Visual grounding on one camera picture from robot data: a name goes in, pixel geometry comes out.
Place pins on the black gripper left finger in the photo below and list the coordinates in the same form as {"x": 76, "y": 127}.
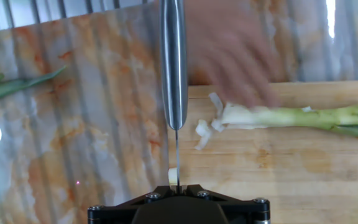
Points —
{"x": 113, "y": 213}

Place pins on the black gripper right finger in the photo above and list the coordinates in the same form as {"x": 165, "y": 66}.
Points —
{"x": 247, "y": 211}

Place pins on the green scallion stalk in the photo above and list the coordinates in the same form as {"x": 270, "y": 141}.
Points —
{"x": 291, "y": 117}

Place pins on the steel cleaver knife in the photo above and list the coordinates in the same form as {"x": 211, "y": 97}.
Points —
{"x": 173, "y": 62}

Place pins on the bundle of green scallions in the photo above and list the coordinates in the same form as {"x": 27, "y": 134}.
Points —
{"x": 8, "y": 87}

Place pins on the person's hand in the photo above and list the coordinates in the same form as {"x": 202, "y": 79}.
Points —
{"x": 228, "y": 56}

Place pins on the wooden cutting board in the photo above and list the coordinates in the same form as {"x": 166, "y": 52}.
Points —
{"x": 275, "y": 174}

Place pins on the chopped scallion pieces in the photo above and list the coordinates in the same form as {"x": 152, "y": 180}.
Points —
{"x": 172, "y": 175}

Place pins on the marble pattern plastic mat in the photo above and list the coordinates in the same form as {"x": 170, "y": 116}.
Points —
{"x": 89, "y": 109}

